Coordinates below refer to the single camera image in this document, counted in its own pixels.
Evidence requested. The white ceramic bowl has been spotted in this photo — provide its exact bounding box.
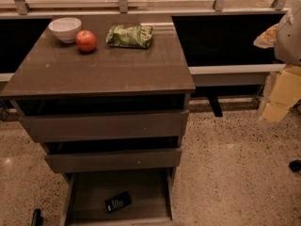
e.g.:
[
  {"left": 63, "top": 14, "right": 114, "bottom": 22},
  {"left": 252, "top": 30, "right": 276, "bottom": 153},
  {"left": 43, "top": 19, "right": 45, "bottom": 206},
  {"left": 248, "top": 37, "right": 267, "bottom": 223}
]
[{"left": 48, "top": 17, "right": 82, "bottom": 43}]

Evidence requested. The black object bottom left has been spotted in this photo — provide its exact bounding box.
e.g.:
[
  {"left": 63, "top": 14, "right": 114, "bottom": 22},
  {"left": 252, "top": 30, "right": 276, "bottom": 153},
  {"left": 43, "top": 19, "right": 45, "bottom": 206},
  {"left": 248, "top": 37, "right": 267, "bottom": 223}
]
[{"left": 30, "top": 209, "right": 43, "bottom": 226}]

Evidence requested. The grey drawer cabinet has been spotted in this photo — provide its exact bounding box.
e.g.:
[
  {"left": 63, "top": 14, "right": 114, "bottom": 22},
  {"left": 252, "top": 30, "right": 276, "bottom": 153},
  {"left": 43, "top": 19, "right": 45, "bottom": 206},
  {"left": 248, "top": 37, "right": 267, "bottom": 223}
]
[{"left": 0, "top": 14, "right": 197, "bottom": 226}]

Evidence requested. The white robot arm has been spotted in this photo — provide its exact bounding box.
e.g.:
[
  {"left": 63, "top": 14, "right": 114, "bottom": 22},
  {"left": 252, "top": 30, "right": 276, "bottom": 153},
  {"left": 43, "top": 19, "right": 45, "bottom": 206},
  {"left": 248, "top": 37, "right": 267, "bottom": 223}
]
[{"left": 253, "top": 0, "right": 301, "bottom": 128}]

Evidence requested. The grey open bottom drawer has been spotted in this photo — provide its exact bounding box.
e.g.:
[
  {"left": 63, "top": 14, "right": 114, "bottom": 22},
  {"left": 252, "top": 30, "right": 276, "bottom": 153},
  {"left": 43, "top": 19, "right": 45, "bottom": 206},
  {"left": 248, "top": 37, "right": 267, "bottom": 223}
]
[{"left": 60, "top": 169, "right": 175, "bottom": 226}]

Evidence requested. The grey middle drawer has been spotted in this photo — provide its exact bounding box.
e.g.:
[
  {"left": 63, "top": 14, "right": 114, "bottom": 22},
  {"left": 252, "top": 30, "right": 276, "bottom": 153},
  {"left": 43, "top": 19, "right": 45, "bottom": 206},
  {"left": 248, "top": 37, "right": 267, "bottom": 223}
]
[{"left": 45, "top": 148, "right": 182, "bottom": 173}]

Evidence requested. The grey low bench shelf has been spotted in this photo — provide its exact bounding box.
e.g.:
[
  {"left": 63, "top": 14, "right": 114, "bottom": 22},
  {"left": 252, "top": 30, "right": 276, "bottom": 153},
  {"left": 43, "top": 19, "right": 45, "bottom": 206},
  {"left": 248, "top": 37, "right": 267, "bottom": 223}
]
[{"left": 189, "top": 64, "right": 284, "bottom": 117}]

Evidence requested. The green chip bag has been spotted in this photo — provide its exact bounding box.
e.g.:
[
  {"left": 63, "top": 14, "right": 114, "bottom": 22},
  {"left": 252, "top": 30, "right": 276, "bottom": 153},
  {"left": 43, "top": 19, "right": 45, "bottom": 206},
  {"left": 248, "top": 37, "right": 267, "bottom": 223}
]
[{"left": 106, "top": 24, "right": 152, "bottom": 49}]

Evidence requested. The dark blue rxbar wrapper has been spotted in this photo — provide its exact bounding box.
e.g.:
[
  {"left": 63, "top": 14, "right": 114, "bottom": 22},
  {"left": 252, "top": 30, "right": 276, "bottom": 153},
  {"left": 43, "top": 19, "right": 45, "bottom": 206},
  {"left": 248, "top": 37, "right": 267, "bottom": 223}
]
[{"left": 104, "top": 191, "right": 132, "bottom": 213}]

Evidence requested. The red apple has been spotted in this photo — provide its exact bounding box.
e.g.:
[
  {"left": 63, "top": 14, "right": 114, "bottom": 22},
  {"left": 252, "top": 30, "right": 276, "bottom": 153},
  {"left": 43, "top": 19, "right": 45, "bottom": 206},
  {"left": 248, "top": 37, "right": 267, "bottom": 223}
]
[{"left": 75, "top": 30, "right": 97, "bottom": 52}]

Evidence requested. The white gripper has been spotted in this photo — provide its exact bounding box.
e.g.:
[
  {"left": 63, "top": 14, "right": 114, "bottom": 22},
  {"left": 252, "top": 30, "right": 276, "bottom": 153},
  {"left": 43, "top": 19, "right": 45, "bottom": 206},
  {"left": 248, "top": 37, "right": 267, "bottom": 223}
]
[{"left": 253, "top": 24, "right": 301, "bottom": 128}]

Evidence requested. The grey top drawer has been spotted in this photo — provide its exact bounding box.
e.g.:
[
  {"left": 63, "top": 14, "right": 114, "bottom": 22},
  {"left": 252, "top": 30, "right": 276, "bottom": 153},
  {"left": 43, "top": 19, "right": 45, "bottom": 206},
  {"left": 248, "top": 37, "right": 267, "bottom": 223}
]
[{"left": 20, "top": 110, "right": 188, "bottom": 142}]

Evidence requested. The black object right floor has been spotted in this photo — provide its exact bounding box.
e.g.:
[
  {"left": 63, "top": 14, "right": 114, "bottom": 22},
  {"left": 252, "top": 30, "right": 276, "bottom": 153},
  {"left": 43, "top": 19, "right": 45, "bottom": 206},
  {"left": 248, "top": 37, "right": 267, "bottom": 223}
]
[{"left": 289, "top": 160, "right": 301, "bottom": 172}]

